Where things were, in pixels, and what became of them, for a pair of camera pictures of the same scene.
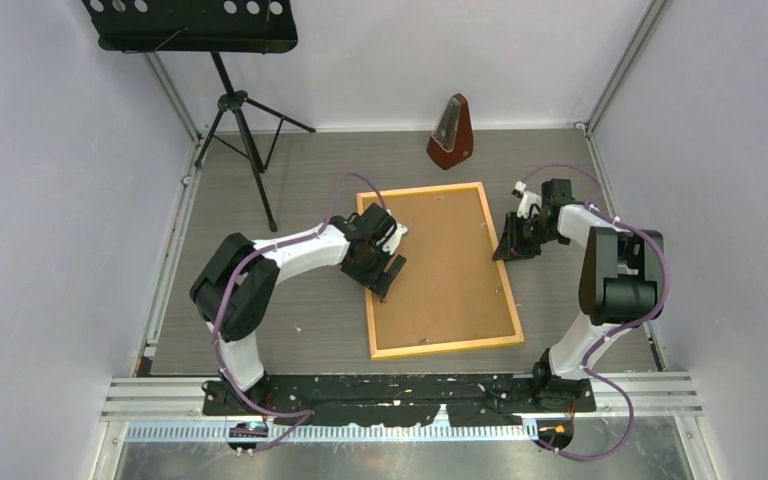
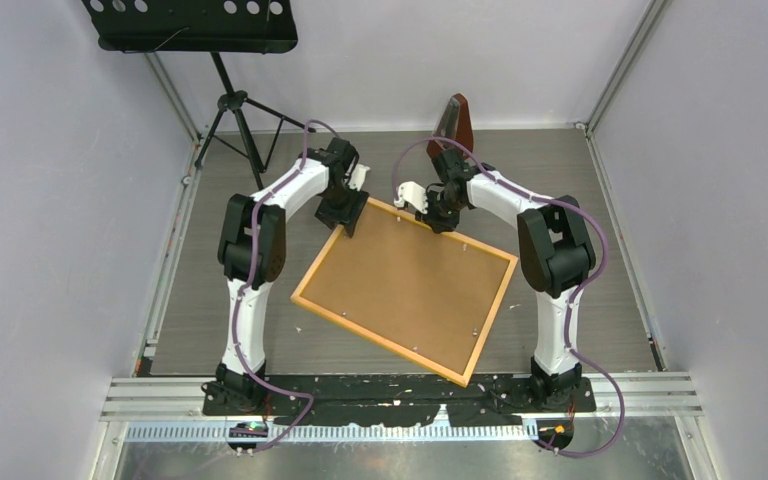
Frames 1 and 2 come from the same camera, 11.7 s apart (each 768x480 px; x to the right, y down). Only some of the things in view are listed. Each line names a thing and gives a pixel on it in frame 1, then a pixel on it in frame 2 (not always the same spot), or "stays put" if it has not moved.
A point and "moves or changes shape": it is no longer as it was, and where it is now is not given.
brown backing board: x=448 y=289 moves or changes shape
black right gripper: x=511 y=246 to x=437 y=225
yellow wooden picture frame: x=449 y=346 to x=449 y=235
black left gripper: x=380 y=282 to x=347 y=216
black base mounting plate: x=402 y=400 stays put
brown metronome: x=452 y=141 stays put
